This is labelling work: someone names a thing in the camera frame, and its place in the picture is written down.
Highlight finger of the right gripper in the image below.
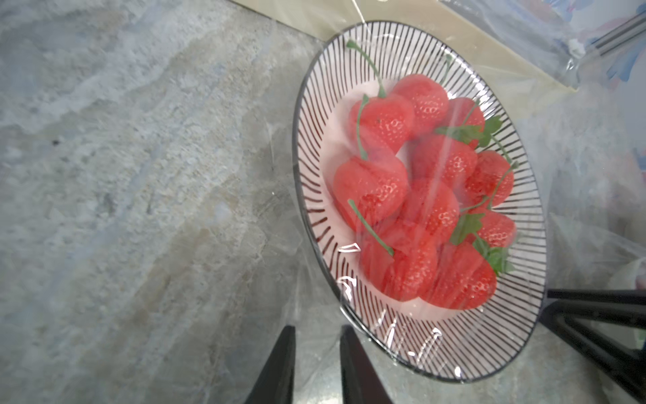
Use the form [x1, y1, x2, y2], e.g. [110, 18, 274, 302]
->
[547, 289, 646, 306]
[540, 302, 645, 402]

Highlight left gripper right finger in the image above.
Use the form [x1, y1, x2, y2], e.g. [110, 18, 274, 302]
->
[340, 325, 393, 404]

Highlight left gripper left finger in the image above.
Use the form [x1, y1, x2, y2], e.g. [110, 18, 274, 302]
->
[245, 325, 296, 404]

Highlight glass bowl of strawberries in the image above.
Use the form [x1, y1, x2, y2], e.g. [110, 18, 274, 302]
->
[293, 21, 548, 383]

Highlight cream plastic wrap dispenser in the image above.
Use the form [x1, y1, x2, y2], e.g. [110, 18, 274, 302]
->
[229, 0, 581, 122]

